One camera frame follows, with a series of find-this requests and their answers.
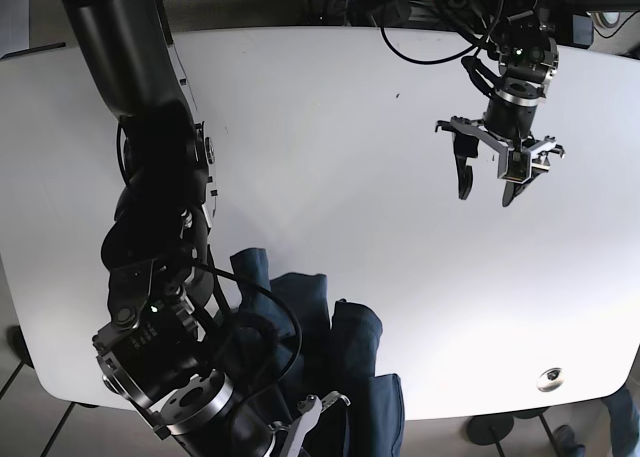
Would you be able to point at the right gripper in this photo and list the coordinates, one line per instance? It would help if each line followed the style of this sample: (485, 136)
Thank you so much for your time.
(152, 357)

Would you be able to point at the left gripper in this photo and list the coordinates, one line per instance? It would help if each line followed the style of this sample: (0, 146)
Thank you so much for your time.
(508, 119)

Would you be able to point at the dark blue T-shirt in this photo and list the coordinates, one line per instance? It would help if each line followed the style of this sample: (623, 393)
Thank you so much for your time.
(305, 366)

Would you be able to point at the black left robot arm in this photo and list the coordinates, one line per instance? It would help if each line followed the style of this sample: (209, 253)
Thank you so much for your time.
(512, 62)

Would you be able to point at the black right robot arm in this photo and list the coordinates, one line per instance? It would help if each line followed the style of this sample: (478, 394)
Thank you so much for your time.
(157, 248)

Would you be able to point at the right silver table grommet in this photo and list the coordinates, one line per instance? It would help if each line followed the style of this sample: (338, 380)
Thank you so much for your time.
(550, 380)

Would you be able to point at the black round stand base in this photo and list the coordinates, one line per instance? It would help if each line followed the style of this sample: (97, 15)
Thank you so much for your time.
(487, 430)

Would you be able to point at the right grey shoe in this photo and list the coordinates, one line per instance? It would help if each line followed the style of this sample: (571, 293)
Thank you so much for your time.
(566, 440)

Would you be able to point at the person's blue jeans leg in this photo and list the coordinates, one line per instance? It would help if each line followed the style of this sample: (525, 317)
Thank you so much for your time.
(624, 423)

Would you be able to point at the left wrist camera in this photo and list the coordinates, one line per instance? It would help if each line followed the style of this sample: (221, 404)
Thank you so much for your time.
(514, 165)

